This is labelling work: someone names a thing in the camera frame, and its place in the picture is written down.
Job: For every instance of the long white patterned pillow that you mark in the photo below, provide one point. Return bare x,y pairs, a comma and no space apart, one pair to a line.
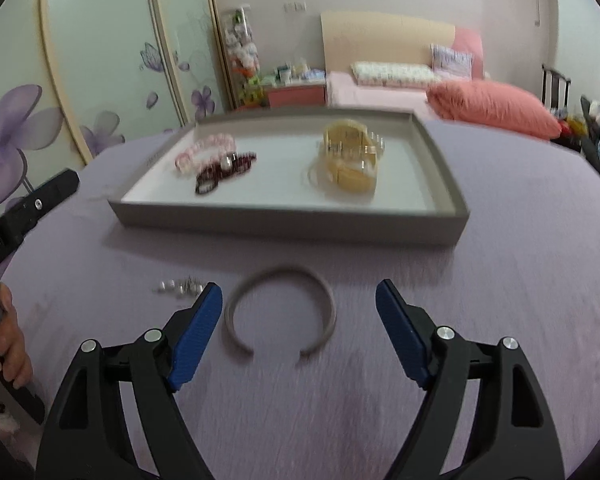
395,74

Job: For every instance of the grey cardboard tray box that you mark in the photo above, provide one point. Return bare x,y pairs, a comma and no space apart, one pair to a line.
280,220

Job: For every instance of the dark wooden chair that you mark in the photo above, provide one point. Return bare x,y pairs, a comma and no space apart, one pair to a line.
555,85

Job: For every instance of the floral sliding door wardrobe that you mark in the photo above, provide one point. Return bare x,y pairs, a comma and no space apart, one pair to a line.
105,60

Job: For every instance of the yellow wristwatch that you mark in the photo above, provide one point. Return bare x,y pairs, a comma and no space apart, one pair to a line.
352,170

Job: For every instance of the pink nightstand with clutter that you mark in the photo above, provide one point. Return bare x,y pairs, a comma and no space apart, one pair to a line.
295,94

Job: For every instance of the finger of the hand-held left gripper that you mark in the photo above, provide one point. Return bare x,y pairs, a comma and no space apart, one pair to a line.
45,200

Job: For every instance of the white wall switch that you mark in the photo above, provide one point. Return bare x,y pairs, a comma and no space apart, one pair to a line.
295,7

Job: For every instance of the small square patterned pillow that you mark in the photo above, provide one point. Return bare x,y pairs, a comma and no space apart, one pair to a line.
450,60

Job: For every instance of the coral pink pillow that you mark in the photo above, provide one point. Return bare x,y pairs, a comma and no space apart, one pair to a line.
495,107

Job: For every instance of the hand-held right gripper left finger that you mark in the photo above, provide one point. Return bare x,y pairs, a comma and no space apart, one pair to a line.
195,345

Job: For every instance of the beige headboard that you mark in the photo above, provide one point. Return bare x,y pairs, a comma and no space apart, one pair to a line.
380,40

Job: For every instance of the grey cuff bangle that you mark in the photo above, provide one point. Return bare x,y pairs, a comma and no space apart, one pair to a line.
280,270

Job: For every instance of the pink headboard panel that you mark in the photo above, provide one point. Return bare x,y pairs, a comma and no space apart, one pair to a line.
467,50

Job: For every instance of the pearl earrings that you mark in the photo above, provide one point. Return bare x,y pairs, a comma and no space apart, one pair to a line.
180,287

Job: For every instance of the pink bed sheet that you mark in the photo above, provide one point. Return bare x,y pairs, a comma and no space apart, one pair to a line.
370,96

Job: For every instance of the clear tube of plush toys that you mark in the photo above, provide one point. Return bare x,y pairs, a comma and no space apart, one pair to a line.
245,60

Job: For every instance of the person's left hand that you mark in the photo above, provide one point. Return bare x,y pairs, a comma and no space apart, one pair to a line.
15,355

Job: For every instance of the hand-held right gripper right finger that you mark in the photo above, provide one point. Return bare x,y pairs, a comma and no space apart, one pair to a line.
402,340

